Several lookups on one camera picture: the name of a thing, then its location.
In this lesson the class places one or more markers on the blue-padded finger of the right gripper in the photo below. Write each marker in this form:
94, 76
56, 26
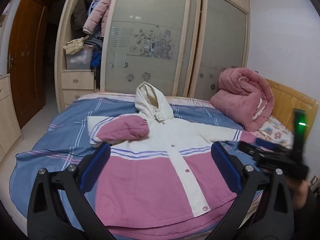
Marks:
265, 144

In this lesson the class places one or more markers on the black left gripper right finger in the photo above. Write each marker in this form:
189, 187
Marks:
262, 208

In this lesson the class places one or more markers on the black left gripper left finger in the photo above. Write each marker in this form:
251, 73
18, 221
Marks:
58, 208

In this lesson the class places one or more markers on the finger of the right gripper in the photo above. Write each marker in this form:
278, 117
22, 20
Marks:
249, 149

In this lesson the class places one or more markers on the pink and white hooded jacket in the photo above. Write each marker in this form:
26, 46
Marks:
160, 181

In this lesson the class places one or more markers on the person's right hand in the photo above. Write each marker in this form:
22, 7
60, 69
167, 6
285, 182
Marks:
299, 192

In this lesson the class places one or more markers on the floral pillow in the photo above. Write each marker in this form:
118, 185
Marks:
274, 131

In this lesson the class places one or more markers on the yellow wooden headboard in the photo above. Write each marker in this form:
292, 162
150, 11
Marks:
286, 99

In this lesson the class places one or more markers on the rolled pink quilt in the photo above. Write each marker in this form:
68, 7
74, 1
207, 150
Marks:
244, 96

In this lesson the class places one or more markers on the blue plaid bed sheet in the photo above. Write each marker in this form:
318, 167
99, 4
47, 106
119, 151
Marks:
67, 140

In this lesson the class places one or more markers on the lower beige drawer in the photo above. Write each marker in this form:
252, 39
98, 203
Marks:
70, 95

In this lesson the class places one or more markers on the beige drawer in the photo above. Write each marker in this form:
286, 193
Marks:
70, 95
78, 80

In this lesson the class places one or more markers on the upper beige drawer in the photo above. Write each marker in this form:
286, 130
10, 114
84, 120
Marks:
78, 80

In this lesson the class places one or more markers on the translucent plastic storage box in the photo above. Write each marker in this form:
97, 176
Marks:
80, 60

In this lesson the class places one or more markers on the blue garment in wardrobe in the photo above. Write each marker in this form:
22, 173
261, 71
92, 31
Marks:
96, 59

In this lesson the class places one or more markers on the beige cloth bag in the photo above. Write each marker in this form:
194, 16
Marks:
74, 46

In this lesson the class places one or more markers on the brown wooden door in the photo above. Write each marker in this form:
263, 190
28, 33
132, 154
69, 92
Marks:
25, 59

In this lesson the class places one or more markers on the beige wardrobe with glass doors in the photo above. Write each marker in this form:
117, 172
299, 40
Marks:
179, 46

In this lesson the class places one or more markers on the hanging dark coat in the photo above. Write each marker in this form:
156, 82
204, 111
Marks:
80, 14

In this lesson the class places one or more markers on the hanging pink puffer jacket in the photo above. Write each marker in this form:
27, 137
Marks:
98, 15

